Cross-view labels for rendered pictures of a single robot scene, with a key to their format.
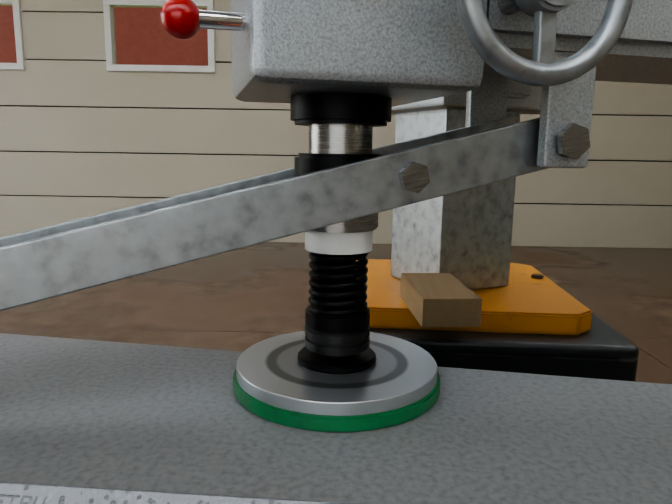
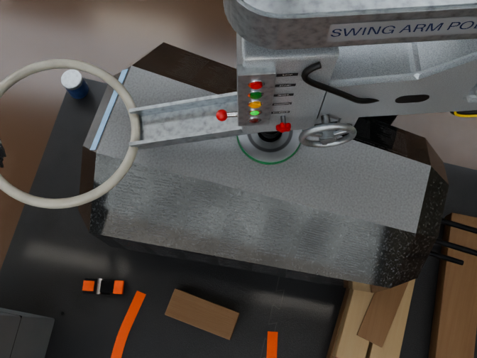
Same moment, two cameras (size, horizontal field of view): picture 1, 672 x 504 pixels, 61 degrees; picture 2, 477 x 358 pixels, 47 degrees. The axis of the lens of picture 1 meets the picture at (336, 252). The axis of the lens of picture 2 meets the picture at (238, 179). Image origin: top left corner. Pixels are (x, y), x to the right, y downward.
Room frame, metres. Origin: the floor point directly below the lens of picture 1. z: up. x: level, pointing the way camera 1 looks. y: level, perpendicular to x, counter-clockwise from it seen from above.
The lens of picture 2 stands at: (-0.06, -0.03, 2.52)
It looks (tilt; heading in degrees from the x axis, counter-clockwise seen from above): 74 degrees down; 11
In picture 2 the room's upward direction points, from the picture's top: 1 degrees counter-clockwise
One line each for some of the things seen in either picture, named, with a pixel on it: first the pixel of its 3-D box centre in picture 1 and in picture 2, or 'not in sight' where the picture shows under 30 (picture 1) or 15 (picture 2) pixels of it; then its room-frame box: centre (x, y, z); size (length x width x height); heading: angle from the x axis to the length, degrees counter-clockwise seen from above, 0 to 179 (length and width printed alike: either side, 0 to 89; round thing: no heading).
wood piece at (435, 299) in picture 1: (437, 297); not in sight; (1.01, -0.19, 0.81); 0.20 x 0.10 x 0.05; 4
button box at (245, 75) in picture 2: not in sight; (254, 97); (0.46, 0.04, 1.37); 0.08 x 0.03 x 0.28; 104
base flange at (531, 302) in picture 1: (447, 287); not in sight; (1.26, -0.25, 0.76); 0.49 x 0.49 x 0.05; 86
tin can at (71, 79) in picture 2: not in sight; (74, 84); (0.94, 0.99, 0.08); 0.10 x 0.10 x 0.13
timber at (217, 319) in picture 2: not in sight; (203, 314); (-0.02, 0.15, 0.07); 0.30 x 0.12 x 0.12; 80
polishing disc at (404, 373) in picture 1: (336, 365); (270, 131); (0.58, 0.00, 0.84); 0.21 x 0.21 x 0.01
